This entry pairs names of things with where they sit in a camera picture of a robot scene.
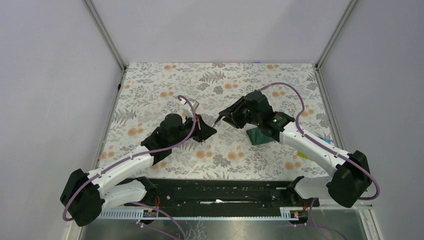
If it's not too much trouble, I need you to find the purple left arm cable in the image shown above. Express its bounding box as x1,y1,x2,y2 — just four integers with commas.
62,95,198,240

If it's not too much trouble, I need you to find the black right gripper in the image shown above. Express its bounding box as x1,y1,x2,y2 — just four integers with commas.
218,96,261,129

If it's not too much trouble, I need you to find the dark green cloth napkin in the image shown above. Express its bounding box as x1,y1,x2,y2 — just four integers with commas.
246,127,275,146

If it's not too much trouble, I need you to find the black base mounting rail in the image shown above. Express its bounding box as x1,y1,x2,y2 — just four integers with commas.
136,176,320,218

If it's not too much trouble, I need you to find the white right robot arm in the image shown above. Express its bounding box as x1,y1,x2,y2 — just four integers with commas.
219,90,372,208

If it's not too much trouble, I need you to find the colourful toy block stack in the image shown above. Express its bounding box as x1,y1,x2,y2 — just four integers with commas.
296,137,332,160

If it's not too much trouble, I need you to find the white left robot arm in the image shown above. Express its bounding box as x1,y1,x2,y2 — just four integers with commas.
60,113,217,227

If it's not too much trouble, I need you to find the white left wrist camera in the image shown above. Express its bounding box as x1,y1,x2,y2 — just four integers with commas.
179,99,200,120

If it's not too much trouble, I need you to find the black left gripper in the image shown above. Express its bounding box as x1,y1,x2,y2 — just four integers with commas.
170,113,217,146

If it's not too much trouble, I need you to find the floral patterned table mat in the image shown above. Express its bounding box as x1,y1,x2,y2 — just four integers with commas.
97,62,333,181

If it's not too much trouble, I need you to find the black table knife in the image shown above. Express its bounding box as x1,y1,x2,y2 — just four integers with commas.
211,115,223,128

